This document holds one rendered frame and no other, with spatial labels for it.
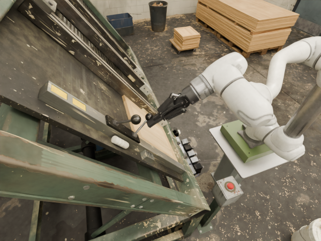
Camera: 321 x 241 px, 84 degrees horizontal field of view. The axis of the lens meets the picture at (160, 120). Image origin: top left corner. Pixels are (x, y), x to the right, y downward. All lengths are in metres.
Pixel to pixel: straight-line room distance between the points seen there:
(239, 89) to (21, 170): 0.61
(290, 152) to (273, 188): 1.14
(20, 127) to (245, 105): 0.64
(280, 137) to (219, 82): 0.80
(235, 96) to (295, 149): 0.85
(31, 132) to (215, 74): 0.59
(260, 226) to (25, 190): 2.09
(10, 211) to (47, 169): 2.21
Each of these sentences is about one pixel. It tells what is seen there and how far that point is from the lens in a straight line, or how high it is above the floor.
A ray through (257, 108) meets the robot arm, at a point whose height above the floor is 1.62.
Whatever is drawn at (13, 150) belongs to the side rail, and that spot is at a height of 1.75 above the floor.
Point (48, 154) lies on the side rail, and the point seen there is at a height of 1.70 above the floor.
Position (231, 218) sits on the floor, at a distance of 2.19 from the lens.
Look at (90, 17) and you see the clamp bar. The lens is 1.69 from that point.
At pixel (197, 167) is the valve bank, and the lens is 1.43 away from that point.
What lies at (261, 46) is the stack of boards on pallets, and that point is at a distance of 4.74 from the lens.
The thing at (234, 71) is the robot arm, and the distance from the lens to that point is 0.69.
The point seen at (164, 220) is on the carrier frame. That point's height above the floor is 0.79.
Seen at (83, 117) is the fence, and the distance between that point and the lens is 0.64.
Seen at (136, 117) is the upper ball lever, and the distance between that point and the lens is 0.63.
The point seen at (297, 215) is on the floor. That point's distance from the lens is 2.50.
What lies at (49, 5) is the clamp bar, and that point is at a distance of 0.90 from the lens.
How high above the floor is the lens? 2.01
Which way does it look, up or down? 48 degrees down
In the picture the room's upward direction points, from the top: straight up
